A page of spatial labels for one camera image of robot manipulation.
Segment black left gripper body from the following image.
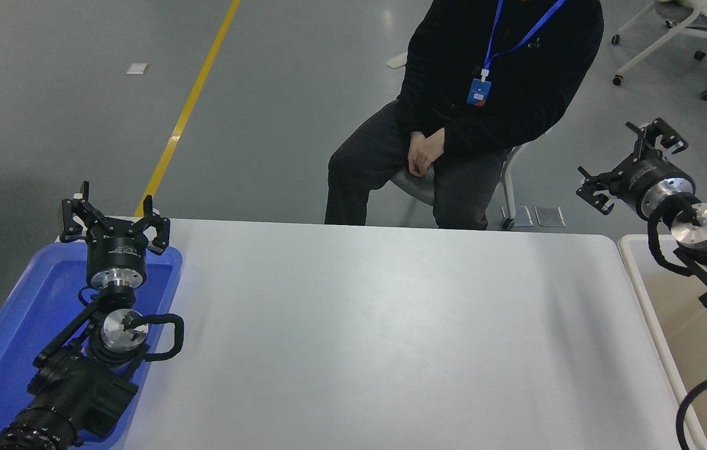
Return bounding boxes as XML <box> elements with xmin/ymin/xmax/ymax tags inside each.
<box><xmin>85</xmin><ymin>220</ymin><xmax>149</xmax><ymax>276</ymax></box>

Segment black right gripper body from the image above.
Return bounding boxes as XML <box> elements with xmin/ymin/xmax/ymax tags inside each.
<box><xmin>609</xmin><ymin>156</ymin><xmax>683</xmax><ymax>217</ymax></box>

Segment large pale dustbin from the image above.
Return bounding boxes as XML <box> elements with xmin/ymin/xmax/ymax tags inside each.
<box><xmin>617</xmin><ymin>234</ymin><xmax>707</xmax><ymax>450</ymax></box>

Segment person's left hand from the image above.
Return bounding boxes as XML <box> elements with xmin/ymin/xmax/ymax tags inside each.
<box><xmin>415</xmin><ymin>128</ymin><xmax>446</xmax><ymax>179</ymax></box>

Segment person's right hand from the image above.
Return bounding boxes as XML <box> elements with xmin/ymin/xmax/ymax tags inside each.
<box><xmin>408</xmin><ymin>128</ymin><xmax>429</xmax><ymax>176</ymax></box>

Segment white rolling chair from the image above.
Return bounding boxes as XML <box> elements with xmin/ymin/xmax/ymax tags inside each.
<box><xmin>609</xmin><ymin>0</ymin><xmax>707</xmax><ymax>102</ymax></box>

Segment white chair under person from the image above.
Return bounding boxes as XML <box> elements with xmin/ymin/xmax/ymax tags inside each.
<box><xmin>389</xmin><ymin>122</ymin><xmax>555</xmax><ymax>231</ymax></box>

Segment blue plastic tray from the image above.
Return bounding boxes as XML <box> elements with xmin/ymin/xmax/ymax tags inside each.
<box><xmin>0</xmin><ymin>242</ymin><xmax>183</xmax><ymax>450</ymax></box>

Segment seated person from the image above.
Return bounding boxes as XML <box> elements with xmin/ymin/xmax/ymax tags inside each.
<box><xmin>324</xmin><ymin>0</ymin><xmax>604</xmax><ymax>231</ymax></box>

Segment blue lanyard with badge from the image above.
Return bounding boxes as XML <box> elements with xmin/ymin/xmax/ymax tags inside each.
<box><xmin>466</xmin><ymin>0</ymin><xmax>568</xmax><ymax>108</ymax></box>

